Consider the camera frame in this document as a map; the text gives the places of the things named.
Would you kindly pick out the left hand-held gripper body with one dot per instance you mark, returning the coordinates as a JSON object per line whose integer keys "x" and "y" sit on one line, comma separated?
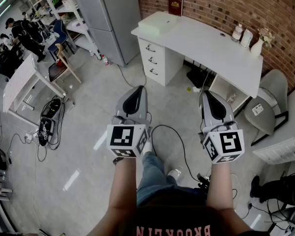
{"x": 120, "y": 138}

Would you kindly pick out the pale green box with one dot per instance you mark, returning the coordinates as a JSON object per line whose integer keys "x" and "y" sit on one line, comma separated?
{"x": 157, "y": 24}

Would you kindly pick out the person's right forearm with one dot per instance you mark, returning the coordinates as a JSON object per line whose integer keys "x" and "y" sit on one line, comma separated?
{"x": 220, "y": 188}

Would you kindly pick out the white patterned table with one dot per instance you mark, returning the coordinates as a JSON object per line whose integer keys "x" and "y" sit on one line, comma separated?
{"x": 19, "y": 80}

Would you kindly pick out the person's right white shoe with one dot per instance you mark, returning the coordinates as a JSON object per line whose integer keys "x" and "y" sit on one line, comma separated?
{"x": 174, "y": 174}

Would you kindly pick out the blue chair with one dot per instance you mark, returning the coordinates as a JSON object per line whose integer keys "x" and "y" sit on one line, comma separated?
{"x": 61, "y": 29}

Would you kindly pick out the grey chair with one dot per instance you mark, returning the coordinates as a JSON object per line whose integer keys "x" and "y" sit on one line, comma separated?
{"x": 265, "y": 112}

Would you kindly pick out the wooden chair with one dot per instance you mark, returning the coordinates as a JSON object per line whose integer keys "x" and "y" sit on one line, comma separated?
{"x": 57, "y": 70}

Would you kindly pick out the white shelf rack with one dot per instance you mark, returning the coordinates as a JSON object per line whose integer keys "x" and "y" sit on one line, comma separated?
{"x": 68, "y": 11}

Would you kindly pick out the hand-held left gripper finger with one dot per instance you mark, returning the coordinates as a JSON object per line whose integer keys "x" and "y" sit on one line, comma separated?
{"x": 119, "y": 110}
{"x": 143, "y": 104}

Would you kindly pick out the dark red book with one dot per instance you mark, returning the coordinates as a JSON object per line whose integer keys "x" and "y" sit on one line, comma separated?
{"x": 175, "y": 6}

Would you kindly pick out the person's black shirt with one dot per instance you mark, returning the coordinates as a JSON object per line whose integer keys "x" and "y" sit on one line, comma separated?
{"x": 174, "y": 220}

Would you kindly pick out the red-capped bottle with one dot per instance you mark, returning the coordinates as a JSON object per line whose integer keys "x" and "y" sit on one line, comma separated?
{"x": 105, "y": 61}

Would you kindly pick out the person's left white shoe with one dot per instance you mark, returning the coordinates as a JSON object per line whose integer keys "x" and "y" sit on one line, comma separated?
{"x": 148, "y": 147}

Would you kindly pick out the person's left forearm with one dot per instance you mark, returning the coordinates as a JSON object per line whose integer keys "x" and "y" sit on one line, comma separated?
{"x": 121, "y": 188}

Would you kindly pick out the person's white shoe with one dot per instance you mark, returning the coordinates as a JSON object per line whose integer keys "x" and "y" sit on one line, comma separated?
{"x": 174, "y": 174}
{"x": 148, "y": 147}

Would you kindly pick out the person's blue jeans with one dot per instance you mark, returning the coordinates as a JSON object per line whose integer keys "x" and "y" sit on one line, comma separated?
{"x": 152, "y": 178}

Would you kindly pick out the small white bottle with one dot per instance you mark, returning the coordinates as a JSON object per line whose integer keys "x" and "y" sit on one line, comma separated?
{"x": 231, "y": 99}

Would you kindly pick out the small red object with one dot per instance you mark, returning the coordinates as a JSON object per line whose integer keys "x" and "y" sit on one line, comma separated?
{"x": 60, "y": 63}

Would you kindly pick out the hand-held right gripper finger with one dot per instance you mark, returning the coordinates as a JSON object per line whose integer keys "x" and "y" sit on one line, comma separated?
{"x": 230, "y": 114}
{"x": 206, "y": 112}

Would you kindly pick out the white chair label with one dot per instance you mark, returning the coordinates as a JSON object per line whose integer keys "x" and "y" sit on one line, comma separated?
{"x": 257, "y": 109}

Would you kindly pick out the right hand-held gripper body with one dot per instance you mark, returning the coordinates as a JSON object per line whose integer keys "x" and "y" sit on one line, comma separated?
{"x": 231, "y": 142}

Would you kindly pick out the white power strip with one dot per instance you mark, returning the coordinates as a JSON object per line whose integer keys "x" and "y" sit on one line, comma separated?
{"x": 29, "y": 137}

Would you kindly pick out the white desk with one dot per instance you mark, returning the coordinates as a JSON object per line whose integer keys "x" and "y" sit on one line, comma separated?
{"x": 199, "y": 43}

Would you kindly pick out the black equipment bundle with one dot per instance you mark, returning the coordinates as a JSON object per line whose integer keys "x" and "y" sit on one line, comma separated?
{"x": 50, "y": 112}

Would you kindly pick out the white drawer with black handle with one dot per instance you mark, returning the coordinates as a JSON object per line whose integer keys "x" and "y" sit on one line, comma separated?
{"x": 160, "y": 63}
{"x": 158, "y": 50}
{"x": 160, "y": 75}

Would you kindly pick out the white pump bottle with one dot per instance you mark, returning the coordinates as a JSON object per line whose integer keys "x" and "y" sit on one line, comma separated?
{"x": 237, "y": 33}

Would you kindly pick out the white round bottle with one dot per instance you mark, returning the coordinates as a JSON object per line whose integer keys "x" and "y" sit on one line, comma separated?
{"x": 245, "y": 39}

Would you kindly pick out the grey refrigerator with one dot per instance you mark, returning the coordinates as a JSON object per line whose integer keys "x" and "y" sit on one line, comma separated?
{"x": 108, "y": 21}

